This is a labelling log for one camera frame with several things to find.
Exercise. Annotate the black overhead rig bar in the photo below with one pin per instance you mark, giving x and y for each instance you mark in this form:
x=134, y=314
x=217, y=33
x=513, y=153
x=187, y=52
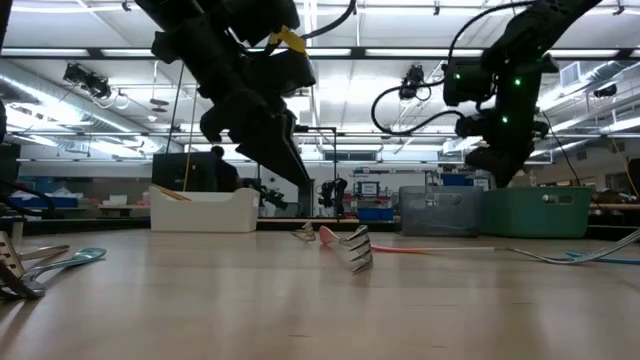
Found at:
x=357, y=52

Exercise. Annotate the black overhead camera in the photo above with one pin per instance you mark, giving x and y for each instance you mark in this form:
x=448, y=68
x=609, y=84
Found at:
x=412, y=80

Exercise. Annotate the person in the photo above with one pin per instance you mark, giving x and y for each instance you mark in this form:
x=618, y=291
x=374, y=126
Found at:
x=225, y=172

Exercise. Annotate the silver metal fork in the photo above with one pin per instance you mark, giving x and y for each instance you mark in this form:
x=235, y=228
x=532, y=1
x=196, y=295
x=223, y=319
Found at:
x=47, y=251

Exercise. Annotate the small framed screen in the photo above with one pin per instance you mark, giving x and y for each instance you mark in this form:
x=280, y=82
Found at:
x=368, y=188

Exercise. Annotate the wooden background table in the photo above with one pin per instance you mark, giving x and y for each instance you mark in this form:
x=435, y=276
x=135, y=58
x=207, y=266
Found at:
x=620, y=206

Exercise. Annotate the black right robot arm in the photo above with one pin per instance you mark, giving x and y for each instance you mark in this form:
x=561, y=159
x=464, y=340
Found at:
x=540, y=30

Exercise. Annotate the white plastic bin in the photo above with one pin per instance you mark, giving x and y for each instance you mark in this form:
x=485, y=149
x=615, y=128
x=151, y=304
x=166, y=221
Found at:
x=205, y=215

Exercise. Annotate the black background robot arm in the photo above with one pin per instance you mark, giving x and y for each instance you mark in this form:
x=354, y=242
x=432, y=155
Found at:
x=336, y=192
x=272, y=196

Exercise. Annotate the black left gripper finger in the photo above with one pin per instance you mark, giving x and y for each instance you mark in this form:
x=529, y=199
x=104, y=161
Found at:
x=306, y=200
x=285, y=150

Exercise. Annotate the grey translucent plastic bin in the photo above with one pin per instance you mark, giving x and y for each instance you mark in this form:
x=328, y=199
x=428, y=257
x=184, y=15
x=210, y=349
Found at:
x=440, y=215

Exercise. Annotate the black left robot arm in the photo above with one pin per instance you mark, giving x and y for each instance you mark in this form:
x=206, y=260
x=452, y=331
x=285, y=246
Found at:
x=210, y=45

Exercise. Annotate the teal plastic bin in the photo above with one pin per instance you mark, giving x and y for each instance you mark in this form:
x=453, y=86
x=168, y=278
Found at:
x=535, y=220

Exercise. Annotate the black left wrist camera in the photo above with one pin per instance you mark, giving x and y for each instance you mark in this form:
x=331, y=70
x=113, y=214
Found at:
x=295, y=75

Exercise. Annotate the black monitor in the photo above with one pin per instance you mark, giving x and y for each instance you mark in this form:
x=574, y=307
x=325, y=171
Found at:
x=170, y=172

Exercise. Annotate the yellow tape tag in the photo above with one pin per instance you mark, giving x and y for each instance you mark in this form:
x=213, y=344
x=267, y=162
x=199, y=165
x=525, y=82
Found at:
x=290, y=40

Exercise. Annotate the white boxes stack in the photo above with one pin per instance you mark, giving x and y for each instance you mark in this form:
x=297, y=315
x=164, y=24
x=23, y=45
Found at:
x=115, y=201

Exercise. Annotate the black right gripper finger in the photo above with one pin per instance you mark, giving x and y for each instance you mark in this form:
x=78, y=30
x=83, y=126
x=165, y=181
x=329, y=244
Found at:
x=510, y=162
x=482, y=162

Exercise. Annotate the black background rig frame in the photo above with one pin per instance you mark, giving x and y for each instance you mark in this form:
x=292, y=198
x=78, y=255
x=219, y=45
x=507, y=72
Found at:
x=320, y=129

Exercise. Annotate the blue storage bin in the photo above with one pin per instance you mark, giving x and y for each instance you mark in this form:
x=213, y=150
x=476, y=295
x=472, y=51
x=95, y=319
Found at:
x=45, y=202
x=377, y=214

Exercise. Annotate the blue box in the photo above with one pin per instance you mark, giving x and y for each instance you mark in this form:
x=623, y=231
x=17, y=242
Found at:
x=452, y=180

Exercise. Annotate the black ceiling camera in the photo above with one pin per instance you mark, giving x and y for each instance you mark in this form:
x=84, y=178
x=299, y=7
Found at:
x=605, y=91

